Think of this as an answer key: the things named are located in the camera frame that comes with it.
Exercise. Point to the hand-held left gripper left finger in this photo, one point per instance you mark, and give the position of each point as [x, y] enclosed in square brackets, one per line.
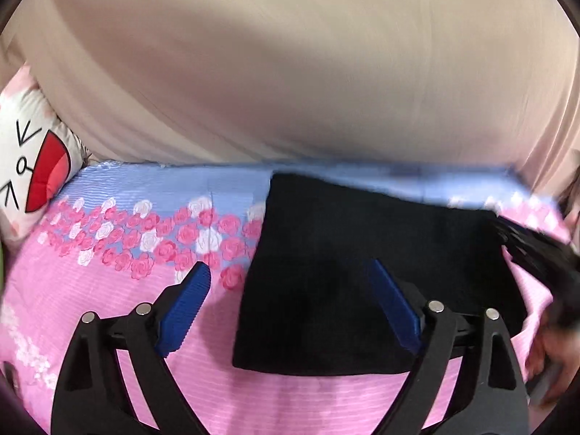
[183, 312]

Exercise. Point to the pink floral bed sheet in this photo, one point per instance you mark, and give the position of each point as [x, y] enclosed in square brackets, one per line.
[113, 281]

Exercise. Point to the black pants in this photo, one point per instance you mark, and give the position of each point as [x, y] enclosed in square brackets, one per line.
[326, 258]

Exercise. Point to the cartoon face pillow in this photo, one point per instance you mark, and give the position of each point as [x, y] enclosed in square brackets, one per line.
[27, 154]

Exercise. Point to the person's right hand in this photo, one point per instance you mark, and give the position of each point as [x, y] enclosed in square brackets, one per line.
[550, 349]

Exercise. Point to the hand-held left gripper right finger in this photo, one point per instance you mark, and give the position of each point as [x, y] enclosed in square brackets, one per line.
[396, 308]

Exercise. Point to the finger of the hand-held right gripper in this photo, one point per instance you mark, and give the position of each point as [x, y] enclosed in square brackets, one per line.
[539, 253]

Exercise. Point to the beige duvet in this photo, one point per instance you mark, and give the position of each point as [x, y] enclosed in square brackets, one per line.
[290, 68]

